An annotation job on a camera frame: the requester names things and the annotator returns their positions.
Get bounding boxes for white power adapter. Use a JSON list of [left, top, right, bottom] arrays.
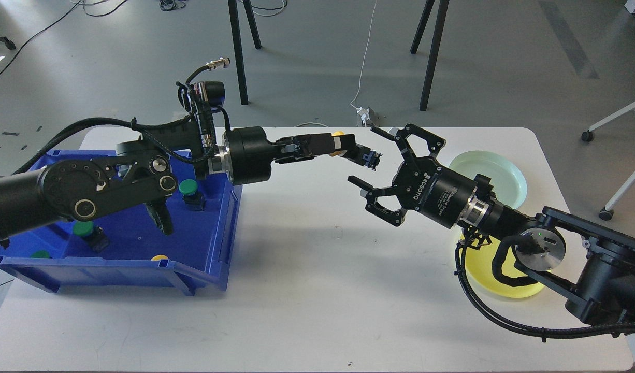
[[356, 107, 380, 127]]

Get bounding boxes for white cable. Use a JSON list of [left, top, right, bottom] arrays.
[[295, 0, 378, 128]]

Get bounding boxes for black floor cable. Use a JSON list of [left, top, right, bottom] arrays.
[[0, 0, 129, 87]]

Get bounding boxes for light green plate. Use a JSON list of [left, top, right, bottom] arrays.
[[448, 150, 528, 209]]

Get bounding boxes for black stand legs right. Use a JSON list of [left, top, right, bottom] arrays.
[[410, 1, 450, 111]]

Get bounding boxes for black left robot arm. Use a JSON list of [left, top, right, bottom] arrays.
[[0, 58, 381, 247]]

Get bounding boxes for black stand legs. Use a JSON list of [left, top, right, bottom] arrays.
[[410, 1, 450, 111], [227, 0, 263, 105]]

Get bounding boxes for green push button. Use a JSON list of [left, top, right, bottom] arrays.
[[179, 179, 206, 211], [72, 221, 110, 253], [30, 250, 52, 258]]

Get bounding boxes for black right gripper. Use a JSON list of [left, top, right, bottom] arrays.
[[347, 123, 479, 229]]

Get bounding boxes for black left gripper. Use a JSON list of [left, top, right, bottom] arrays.
[[224, 126, 370, 185]]

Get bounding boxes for yellow plate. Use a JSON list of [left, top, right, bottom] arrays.
[[465, 238, 545, 299]]

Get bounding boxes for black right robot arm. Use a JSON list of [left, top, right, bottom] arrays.
[[348, 124, 635, 340]]

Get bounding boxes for black stand legs left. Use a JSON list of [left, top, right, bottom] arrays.
[[227, 0, 263, 105]]

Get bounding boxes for blue plastic bin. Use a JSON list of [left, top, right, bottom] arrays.
[[0, 173, 242, 296]]

